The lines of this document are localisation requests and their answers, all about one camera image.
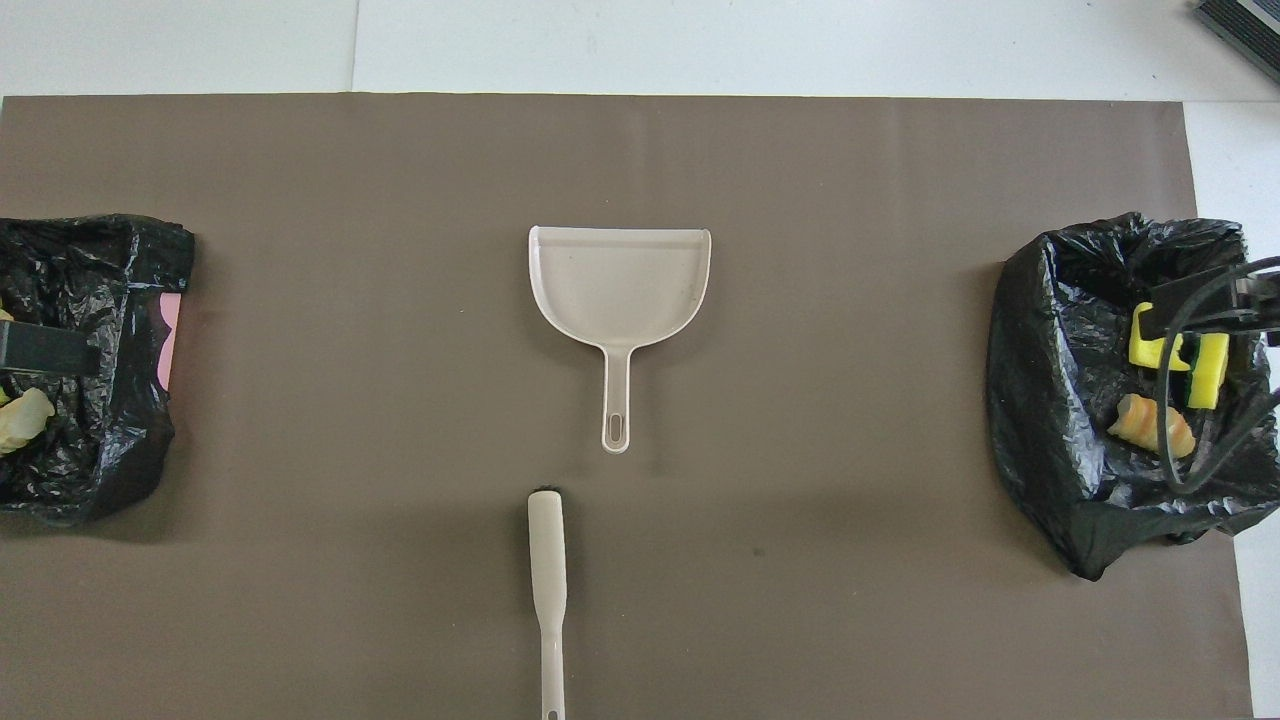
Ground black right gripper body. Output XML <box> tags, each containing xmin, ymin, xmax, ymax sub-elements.
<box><xmin>1235</xmin><ymin>272</ymin><xmax>1280</xmax><ymax>347</ymax></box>

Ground beige hand brush black bristles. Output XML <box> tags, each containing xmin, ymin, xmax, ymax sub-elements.
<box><xmin>527</xmin><ymin>487</ymin><xmax>569</xmax><ymax>720</ymax></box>

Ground beige plastic dustpan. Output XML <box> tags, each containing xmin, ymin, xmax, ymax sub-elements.
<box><xmin>527</xmin><ymin>225</ymin><xmax>713</xmax><ymax>455</ymax></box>

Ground pale crumpled trash lump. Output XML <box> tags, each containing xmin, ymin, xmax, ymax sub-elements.
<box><xmin>0</xmin><ymin>387</ymin><xmax>57</xmax><ymax>457</ymax></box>

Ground black bag lined pink bin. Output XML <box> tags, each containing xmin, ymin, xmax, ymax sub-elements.
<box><xmin>0</xmin><ymin>213</ymin><xmax>196</xmax><ymax>528</ymax></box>

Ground notched yellow sponge piece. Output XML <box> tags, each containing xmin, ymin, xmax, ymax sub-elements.
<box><xmin>1128</xmin><ymin>301</ymin><xmax>1193</xmax><ymax>373</ymax></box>

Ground yellow sponge wedge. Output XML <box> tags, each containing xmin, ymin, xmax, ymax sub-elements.
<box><xmin>1187</xmin><ymin>332</ymin><xmax>1231</xmax><ymax>410</ymax></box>

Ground striped orange bread piece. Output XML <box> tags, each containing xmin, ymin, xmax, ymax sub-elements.
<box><xmin>1106</xmin><ymin>392</ymin><xmax>1198</xmax><ymax>461</ymax></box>

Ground dark grey ribbed box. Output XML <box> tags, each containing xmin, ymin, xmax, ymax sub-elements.
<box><xmin>1192</xmin><ymin>0</ymin><xmax>1280</xmax><ymax>86</ymax></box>

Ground brown table mat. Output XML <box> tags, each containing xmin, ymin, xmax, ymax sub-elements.
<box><xmin>0</xmin><ymin>95</ymin><xmax>1256</xmax><ymax>720</ymax></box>

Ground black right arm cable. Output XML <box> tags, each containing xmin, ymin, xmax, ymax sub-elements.
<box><xmin>1155</xmin><ymin>253</ymin><xmax>1280</xmax><ymax>493</ymax></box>

